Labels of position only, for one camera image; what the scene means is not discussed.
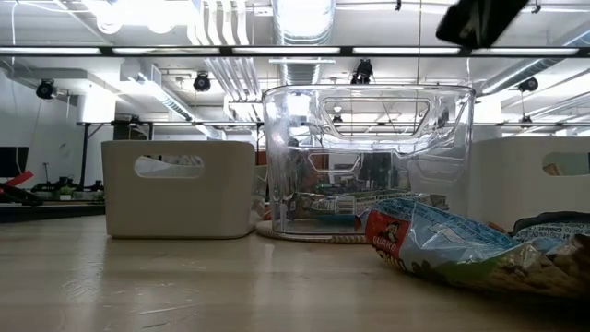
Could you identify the white plastic bin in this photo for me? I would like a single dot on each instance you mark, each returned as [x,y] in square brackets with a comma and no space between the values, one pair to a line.
[507,184]

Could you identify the light grey plastic bin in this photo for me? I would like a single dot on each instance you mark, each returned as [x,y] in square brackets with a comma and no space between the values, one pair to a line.
[180,207]

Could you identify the orange Quaker granola bar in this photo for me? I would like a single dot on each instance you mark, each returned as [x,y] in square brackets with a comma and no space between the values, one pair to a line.
[552,169]

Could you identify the black machine part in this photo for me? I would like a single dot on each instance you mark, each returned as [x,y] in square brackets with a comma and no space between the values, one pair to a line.
[18,196]

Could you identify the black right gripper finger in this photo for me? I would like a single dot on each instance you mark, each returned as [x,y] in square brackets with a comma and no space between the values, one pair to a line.
[479,23]

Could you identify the clear plastic bin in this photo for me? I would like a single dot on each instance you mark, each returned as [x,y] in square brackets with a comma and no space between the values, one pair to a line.
[286,138]

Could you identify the red bar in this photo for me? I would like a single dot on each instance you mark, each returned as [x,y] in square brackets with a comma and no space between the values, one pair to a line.
[18,179]

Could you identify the black ceiling spotlight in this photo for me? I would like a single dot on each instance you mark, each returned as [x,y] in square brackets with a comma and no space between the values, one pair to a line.
[46,89]
[202,82]
[528,84]

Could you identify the black monitor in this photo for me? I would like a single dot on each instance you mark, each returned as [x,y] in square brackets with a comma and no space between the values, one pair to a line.
[14,161]

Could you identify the black overhead camera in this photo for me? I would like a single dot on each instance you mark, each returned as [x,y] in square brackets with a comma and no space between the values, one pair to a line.
[363,71]

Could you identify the black overhead frame beam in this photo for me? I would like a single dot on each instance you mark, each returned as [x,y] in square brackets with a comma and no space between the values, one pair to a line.
[346,51]

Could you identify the blue-ended Quaker granola bar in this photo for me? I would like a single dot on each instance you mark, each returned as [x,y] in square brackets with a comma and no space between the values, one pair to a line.
[322,205]

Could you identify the small distant potted plant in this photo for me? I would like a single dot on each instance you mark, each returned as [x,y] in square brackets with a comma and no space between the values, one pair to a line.
[65,193]

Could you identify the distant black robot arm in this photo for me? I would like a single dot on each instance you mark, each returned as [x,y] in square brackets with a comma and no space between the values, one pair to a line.
[97,185]
[46,185]

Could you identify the black frame rail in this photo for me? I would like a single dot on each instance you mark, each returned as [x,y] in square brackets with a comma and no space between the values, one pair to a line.
[46,212]

